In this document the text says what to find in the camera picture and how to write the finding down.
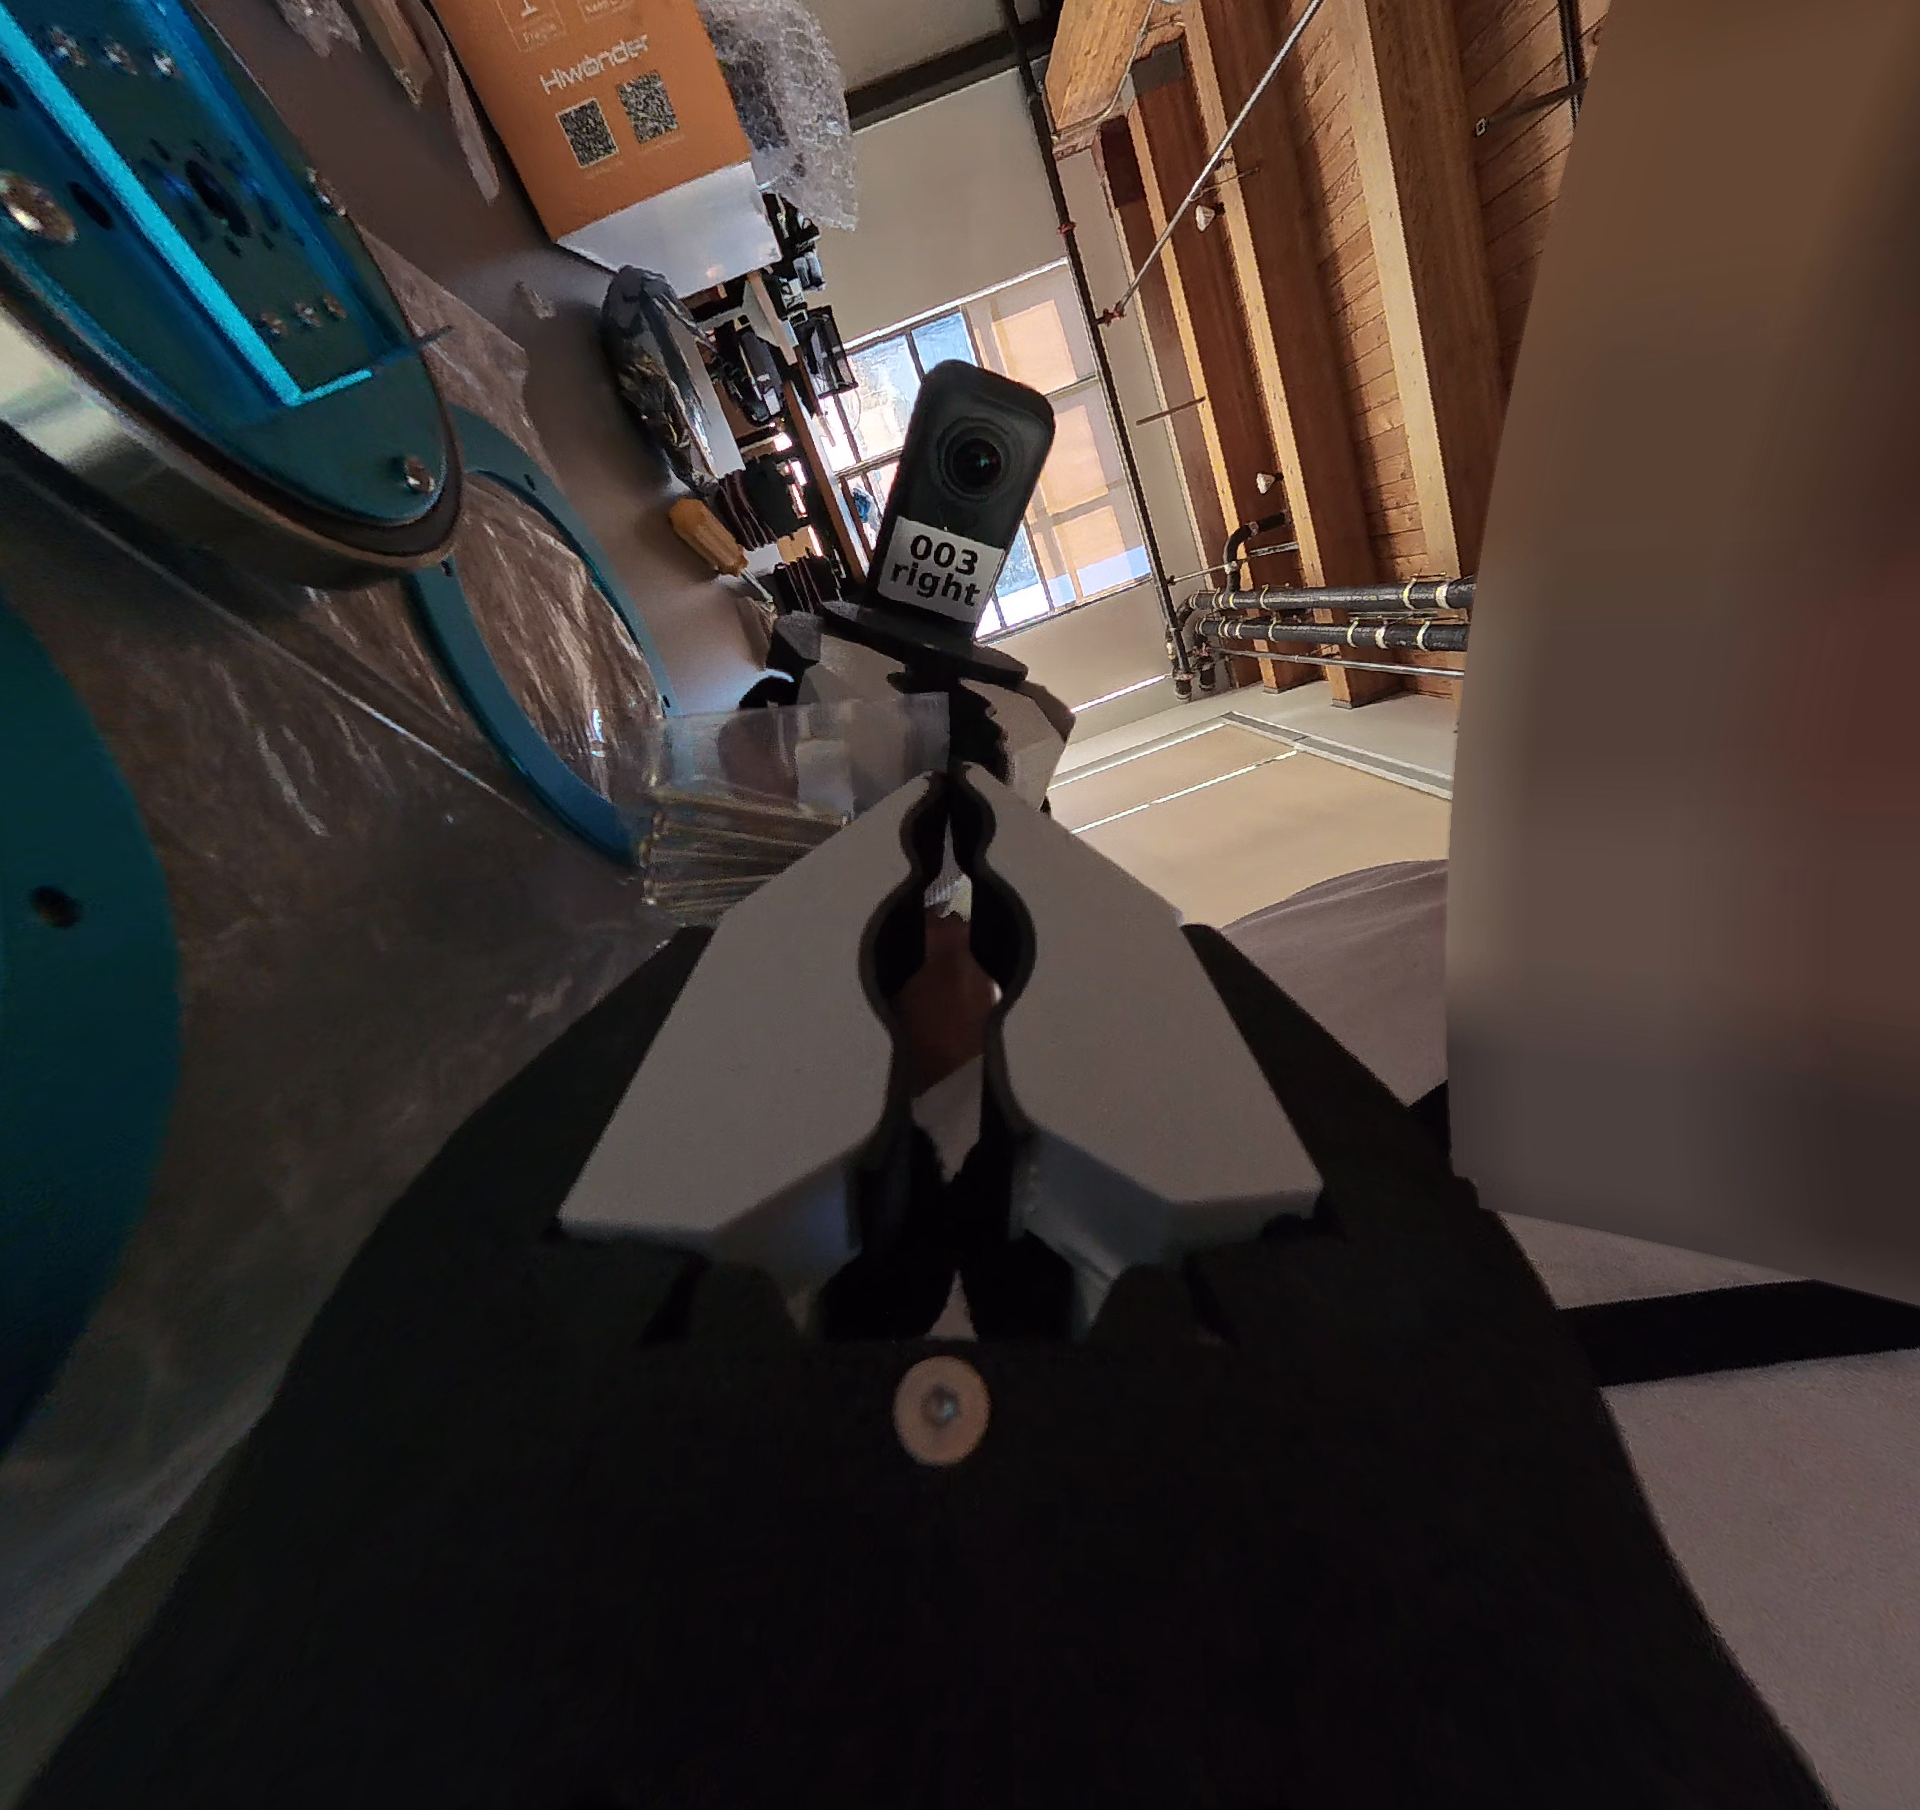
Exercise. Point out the brass standoff bag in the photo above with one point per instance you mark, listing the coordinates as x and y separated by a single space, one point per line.
734 828

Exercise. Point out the person's light shirt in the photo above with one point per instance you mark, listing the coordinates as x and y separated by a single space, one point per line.
1724 1539

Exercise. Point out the torn clear plastic scrap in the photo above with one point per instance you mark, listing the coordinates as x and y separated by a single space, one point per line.
536 303

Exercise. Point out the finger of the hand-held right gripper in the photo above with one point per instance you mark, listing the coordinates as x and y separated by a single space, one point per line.
1035 744
847 679

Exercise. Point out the silver antistatic bag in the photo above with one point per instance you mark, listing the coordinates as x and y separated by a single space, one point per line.
654 369

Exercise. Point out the clear plastic bag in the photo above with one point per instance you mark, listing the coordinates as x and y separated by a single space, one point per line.
301 791

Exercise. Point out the black wall pipes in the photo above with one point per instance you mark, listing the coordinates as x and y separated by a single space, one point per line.
1321 632

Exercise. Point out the bubble wrap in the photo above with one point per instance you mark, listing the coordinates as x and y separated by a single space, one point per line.
781 100

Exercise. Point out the orange cardboard box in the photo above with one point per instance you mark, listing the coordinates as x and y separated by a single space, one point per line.
601 25

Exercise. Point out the metal ceiling rod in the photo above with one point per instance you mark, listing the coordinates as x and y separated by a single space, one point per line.
1245 100

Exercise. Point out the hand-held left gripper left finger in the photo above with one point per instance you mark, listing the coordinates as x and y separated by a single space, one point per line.
734 1074

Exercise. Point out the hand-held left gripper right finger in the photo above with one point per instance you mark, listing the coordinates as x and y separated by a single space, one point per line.
1171 1074

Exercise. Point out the grey desk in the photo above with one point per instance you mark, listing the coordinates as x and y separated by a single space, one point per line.
451 265

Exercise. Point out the large window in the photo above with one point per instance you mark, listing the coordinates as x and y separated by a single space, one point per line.
1035 340

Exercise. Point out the dark equipment clutter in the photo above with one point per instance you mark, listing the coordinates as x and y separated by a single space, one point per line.
765 369

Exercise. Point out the steel bearing with blue bracket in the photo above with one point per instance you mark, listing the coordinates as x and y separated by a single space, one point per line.
150 191

